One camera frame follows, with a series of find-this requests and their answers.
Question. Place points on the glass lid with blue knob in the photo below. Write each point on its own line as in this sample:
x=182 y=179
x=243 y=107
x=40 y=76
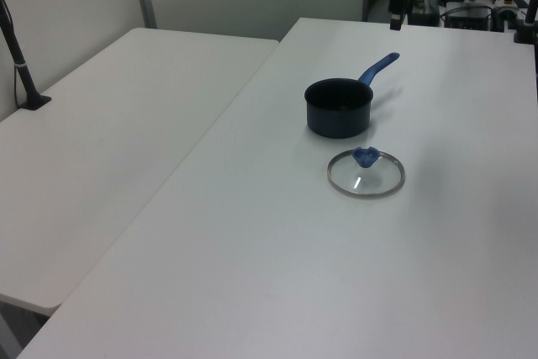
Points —
x=365 y=157

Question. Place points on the dark green box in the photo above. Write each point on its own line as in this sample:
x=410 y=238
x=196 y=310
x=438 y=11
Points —
x=424 y=12

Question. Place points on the black electronics box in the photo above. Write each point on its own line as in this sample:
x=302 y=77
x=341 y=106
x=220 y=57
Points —
x=467 y=18

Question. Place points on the white side table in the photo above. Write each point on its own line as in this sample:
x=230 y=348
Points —
x=105 y=123

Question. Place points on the black camera stand with clamp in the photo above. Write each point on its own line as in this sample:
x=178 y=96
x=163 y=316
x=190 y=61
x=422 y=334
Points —
x=523 y=33

